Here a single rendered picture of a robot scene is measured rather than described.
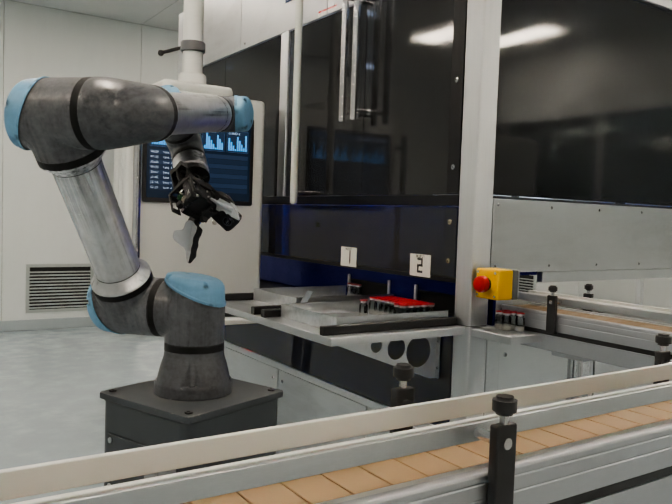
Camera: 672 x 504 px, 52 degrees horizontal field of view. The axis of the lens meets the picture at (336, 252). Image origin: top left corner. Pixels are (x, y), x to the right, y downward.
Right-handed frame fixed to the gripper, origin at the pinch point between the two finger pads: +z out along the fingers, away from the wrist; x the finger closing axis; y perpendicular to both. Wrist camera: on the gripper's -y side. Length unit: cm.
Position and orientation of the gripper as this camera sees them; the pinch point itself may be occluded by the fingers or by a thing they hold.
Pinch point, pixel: (216, 244)
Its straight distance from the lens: 143.1
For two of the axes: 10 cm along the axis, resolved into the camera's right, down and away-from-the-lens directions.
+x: 7.3, -5.8, -3.6
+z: 2.9, 7.3, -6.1
